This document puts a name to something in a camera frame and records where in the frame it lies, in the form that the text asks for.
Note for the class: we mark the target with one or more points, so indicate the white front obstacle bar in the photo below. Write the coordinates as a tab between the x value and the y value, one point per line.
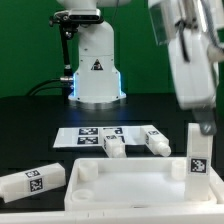
157	215

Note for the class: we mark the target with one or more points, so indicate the black camera stand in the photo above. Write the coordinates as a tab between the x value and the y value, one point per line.
69	20

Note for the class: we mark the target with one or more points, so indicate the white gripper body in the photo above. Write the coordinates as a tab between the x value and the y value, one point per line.
193	80

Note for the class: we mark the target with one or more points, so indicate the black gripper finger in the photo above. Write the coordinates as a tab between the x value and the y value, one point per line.
205	118

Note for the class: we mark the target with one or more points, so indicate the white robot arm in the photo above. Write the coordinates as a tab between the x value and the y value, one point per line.
97	81

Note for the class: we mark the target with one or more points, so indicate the white paper with markers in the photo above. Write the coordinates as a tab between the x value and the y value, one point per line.
75	137

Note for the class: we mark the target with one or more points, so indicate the white desk top panel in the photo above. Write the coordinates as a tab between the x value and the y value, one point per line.
109	183

